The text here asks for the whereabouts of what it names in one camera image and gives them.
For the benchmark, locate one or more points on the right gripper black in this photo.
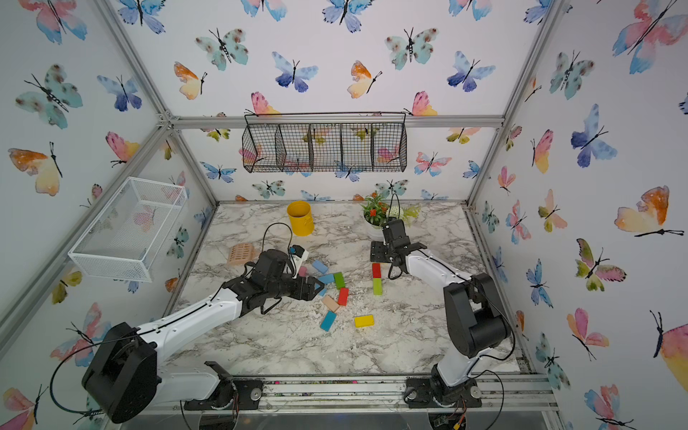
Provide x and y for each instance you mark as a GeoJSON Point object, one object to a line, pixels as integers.
{"type": "Point", "coordinates": [375, 251]}

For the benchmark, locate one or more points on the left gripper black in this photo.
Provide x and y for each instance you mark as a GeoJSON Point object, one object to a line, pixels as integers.
{"type": "Point", "coordinates": [307, 296]}

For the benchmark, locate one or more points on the red block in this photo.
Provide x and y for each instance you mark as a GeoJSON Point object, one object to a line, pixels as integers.
{"type": "Point", "coordinates": [376, 271]}
{"type": "Point", "coordinates": [343, 297]}

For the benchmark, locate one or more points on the lime green block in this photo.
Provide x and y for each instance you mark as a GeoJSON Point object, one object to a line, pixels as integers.
{"type": "Point", "coordinates": [378, 286]}

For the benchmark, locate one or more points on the teal block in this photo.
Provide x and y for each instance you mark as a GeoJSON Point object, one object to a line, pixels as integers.
{"type": "Point", "coordinates": [328, 321]}

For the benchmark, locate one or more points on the yellow block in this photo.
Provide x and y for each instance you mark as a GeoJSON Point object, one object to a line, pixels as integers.
{"type": "Point", "coordinates": [364, 321]}

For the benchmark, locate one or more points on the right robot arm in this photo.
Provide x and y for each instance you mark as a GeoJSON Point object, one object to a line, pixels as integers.
{"type": "Point", "coordinates": [476, 324]}

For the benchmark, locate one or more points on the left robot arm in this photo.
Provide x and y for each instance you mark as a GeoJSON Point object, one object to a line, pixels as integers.
{"type": "Point", "coordinates": [126, 377]}

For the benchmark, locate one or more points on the pink plastic scoop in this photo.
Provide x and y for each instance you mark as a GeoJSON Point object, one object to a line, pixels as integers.
{"type": "Point", "coordinates": [241, 254]}

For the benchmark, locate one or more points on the potted flower plant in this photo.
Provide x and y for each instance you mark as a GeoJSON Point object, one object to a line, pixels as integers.
{"type": "Point", "coordinates": [378, 210]}

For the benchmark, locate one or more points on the light blue block upper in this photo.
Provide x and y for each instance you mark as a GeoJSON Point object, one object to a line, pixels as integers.
{"type": "Point", "coordinates": [320, 267]}

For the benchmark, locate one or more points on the light blue block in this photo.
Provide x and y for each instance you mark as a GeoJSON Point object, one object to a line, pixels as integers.
{"type": "Point", "coordinates": [320, 267]}
{"type": "Point", "coordinates": [327, 279]}

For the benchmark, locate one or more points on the light blue block middle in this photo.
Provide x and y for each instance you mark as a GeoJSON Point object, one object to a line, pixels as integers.
{"type": "Point", "coordinates": [327, 279]}

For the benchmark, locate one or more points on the dark green block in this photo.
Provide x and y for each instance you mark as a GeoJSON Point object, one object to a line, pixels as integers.
{"type": "Point", "coordinates": [339, 281]}

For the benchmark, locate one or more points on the natural wood block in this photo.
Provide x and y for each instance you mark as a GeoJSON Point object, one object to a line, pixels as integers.
{"type": "Point", "coordinates": [331, 304]}

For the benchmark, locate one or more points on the yellow cup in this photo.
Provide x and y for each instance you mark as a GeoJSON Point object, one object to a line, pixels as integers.
{"type": "Point", "coordinates": [301, 218]}

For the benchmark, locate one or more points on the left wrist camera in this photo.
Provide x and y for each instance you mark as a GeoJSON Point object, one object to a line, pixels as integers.
{"type": "Point", "coordinates": [298, 255]}

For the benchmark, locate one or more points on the black wire wall basket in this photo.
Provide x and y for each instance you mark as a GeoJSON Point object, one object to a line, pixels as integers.
{"type": "Point", "coordinates": [361, 142]}

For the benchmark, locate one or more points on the white mesh wall basket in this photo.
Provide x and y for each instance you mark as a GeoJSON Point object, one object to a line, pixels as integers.
{"type": "Point", "coordinates": [124, 239]}

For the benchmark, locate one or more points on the aluminium front rail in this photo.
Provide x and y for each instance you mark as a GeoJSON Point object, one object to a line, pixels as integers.
{"type": "Point", "coordinates": [360, 394]}

